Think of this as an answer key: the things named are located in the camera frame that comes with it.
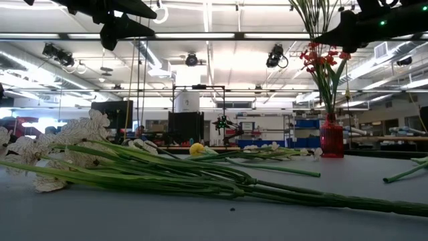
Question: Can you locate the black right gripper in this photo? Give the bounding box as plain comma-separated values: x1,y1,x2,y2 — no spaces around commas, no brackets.
313,9,408,54

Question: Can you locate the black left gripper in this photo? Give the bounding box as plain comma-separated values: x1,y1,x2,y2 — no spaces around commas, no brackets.
66,0,158,52

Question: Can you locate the red artificial flower bunch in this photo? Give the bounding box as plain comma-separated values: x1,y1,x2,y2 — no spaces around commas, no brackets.
289,0,352,116

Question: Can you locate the white artificial flower bunch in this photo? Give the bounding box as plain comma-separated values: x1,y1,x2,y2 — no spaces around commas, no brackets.
0,108,428,218
200,141,324,162

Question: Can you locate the yellow artificial tulip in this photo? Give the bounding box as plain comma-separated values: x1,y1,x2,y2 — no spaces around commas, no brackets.
189,142,322,178
383,155,428,184

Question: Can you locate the red ribbed glass vase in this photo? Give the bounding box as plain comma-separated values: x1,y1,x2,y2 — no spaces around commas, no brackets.
320,112,344,159

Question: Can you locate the white air vent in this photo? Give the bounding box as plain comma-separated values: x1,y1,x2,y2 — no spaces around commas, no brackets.
373,42,389,60

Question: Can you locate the black computer monitor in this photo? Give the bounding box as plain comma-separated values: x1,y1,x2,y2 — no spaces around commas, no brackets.
90,100,134,131

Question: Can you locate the white cylindrical container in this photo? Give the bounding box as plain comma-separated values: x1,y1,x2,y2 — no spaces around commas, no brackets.
175,92,201,113

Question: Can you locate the wooden workbench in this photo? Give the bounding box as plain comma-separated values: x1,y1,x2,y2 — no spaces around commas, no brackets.
344,135,428,142

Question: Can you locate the black upright panel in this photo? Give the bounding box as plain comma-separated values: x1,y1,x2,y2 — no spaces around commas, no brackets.
167,110,205,144

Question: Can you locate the blue storage bin row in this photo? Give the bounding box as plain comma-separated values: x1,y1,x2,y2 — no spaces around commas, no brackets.
236,139,321,149

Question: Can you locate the red furniture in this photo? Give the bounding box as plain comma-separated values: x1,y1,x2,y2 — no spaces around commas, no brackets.
6,116,40,137

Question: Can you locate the blue table mat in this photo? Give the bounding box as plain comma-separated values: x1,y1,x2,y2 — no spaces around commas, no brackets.
0,152,428,241

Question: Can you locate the yellow hanging cable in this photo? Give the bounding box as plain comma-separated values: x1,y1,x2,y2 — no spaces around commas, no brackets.
340,50,352,103

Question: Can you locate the black ceiling-mounted camera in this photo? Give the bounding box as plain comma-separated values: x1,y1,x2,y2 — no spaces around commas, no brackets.
265,43,289,70
185,52,199,68

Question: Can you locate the black ceiling camera rig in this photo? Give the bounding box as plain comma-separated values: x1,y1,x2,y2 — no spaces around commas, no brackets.
41,42,76,68

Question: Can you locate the black metal stand frame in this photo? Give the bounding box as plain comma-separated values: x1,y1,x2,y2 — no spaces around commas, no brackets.
171,84,227,148

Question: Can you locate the black overhead frame bar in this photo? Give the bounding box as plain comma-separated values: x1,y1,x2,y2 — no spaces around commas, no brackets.
0,31,428,42

